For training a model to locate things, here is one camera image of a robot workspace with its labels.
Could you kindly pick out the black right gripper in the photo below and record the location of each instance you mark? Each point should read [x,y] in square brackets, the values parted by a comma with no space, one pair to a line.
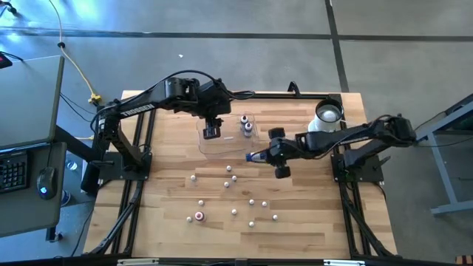
[281,153]

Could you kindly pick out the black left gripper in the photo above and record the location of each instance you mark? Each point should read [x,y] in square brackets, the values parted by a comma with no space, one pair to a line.
[214,122]

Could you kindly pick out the large blue food colouring bottle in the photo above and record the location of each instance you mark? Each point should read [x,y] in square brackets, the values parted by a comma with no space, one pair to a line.
[256,157]

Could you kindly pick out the clear plastic bin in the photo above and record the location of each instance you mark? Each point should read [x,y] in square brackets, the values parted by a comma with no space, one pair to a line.
[221,142]

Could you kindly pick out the large black food colouring bottle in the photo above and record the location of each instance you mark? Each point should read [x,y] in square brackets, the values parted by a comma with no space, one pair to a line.
[244,119]

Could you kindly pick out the large purple food colouring bottle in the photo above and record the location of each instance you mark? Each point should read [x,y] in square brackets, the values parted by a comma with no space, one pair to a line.
[248,128]

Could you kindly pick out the small green dropper bottle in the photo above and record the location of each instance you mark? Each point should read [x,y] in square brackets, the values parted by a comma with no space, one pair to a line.
[251,201]

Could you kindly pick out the large red food colouring bottle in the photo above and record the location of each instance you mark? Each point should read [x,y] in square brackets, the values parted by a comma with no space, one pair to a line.
[199,216]

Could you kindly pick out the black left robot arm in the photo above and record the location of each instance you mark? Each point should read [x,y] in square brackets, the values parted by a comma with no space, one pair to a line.
[140,107]

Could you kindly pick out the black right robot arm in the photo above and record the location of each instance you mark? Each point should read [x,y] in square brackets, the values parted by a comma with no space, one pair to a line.
[332,138]

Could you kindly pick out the small grass green label bottle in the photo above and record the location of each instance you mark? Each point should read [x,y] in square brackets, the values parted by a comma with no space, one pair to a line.
[251,224]

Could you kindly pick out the black box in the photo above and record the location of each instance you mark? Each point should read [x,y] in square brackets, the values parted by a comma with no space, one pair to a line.
[90,178]

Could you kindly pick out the black computer mouse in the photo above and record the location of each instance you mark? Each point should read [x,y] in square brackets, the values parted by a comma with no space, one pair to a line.
[46,181]

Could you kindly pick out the grey-blue metal stand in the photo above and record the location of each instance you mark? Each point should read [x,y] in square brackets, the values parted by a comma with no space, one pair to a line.
[440,166]

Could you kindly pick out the grey desk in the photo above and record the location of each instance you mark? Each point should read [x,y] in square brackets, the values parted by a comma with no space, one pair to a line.
[29,103]

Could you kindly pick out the black keyboard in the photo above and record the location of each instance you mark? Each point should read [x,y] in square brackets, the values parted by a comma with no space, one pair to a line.
[13,171]

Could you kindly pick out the small red and black device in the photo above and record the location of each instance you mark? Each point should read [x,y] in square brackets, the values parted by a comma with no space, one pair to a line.
[4,60]

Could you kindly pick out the striped colourful object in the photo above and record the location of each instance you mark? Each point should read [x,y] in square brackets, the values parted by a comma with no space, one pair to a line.
[464,259]

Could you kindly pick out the black aluminium table frame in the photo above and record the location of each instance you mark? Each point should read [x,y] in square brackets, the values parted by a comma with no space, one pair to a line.
[269,96]

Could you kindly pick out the black frame hook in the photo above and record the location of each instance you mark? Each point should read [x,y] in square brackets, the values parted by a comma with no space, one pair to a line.
[294,88]

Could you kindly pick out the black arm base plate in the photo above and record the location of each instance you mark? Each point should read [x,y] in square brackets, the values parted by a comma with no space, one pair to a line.
[111,174]
[373,174]

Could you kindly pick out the silver metal bracket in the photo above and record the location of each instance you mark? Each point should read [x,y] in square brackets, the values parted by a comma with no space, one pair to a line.
[343,263]
[137,262]

